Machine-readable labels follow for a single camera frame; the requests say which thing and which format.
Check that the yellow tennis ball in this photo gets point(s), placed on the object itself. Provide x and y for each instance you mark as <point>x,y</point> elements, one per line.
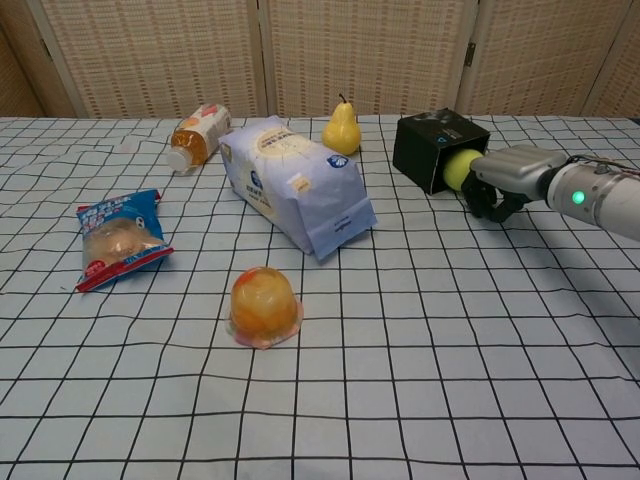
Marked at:
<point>457,172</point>

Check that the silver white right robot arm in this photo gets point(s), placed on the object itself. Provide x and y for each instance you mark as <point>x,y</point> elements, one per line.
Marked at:
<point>595,195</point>

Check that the blue bread snack packet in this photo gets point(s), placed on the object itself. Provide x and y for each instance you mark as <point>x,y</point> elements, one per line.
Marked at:
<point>120,237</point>

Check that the pale blue paper bag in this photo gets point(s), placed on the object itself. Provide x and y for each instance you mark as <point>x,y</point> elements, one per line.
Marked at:
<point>290,185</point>

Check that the orange drink plastic bottle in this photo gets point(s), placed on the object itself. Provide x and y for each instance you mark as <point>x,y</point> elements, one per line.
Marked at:
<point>200,135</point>

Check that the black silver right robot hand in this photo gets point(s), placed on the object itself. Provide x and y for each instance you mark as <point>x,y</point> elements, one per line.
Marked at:
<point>515,172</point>

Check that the small dark screen hinge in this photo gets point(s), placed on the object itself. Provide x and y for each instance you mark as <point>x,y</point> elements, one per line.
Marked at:
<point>469,54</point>

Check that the black open cardboard box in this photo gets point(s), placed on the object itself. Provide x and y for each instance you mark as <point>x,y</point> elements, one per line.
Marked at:
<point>417,145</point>

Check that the wrapped round bun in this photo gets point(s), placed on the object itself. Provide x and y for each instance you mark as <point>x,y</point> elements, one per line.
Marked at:
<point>262,305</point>

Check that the beige woven folding screen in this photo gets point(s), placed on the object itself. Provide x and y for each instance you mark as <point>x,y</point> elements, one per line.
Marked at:
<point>350,50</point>

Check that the yellow pear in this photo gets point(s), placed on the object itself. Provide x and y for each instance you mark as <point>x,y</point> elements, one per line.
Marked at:
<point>341,131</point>

